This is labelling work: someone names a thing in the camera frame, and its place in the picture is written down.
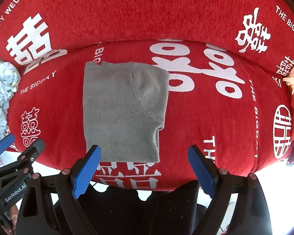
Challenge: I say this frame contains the grey knit sweater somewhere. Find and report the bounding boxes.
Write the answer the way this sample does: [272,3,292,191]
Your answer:
[83,61,169,163]

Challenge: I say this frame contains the person's left hand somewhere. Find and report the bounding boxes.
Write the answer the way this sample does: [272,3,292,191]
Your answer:
[2,205,19,235]

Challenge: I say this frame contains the person's black trousers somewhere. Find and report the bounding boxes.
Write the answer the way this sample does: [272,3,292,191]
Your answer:
[78,180,207,235]

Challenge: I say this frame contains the light floral cloth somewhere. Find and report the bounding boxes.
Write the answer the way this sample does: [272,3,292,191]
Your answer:
[0,59,21,140]

